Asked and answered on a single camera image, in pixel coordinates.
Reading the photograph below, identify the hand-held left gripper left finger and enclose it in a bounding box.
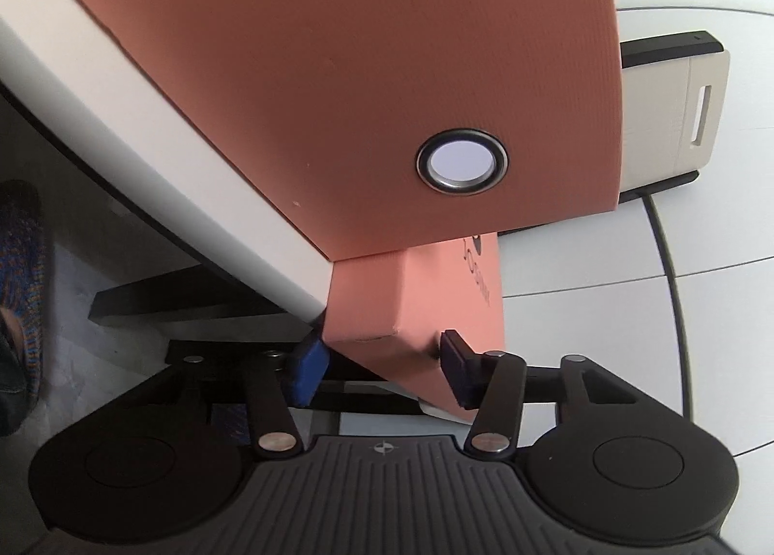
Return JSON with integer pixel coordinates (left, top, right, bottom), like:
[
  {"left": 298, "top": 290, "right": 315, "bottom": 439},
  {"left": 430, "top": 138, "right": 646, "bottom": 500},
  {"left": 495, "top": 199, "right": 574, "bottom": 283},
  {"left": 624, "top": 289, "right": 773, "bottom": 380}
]
[{"left": 165, "top": 330, "right": 331, "bottom": 462}]

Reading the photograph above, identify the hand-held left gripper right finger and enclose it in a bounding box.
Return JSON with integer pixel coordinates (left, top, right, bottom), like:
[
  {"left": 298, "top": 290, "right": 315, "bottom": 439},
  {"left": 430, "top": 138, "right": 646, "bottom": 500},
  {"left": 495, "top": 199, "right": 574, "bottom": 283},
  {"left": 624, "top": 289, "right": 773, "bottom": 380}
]
[{"left": 439, "top": 329, "right": 609, "bottom": 458}]

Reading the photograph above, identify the black desk foot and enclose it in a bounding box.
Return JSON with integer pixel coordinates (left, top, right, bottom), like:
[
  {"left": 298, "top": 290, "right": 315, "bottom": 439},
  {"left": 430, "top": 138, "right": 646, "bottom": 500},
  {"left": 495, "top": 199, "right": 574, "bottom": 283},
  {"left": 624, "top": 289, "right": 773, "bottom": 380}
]
[{"left": 88, "top": 265, "right": 327, "bottom": 329}]

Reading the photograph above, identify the blue knitted slipper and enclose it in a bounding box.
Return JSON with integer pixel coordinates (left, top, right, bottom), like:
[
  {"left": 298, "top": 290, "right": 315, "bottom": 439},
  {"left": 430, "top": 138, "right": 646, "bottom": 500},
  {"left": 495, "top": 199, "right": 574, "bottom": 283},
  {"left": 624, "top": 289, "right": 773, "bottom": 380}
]
[{"left": 0, "top": 180, "right": 50, "bottom": 436}]

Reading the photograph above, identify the beige box with slot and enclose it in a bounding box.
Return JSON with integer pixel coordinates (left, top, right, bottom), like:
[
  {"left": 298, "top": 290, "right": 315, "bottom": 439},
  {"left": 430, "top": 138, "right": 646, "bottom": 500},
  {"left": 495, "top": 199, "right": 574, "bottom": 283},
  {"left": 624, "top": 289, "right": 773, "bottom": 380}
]
[{"left": 618, "top": 29, "right": 732, "bottom": 204}]

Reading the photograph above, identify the black cable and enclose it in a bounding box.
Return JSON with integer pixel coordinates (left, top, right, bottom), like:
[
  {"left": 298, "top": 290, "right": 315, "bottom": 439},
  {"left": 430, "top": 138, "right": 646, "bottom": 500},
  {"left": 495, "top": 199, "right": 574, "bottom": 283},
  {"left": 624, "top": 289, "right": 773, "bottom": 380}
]
[{"left": 642, "top": 195, "right": 698, "bottom": 418}]

